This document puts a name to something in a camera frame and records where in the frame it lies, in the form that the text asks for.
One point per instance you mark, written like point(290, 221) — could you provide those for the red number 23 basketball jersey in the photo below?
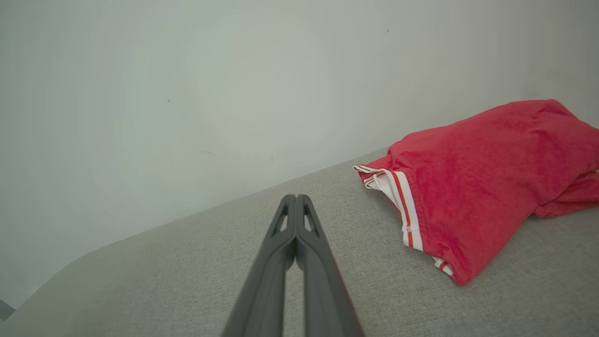
point(482, 178)

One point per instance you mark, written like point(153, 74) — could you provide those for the grey fabric sofa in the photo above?
point(140, 290)

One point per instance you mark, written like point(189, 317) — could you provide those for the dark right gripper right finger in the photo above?
point(323, 290)

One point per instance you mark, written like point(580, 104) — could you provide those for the red shorts with white trim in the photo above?
point(571, 196)

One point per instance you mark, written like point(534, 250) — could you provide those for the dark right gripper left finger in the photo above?
point(266, 290)

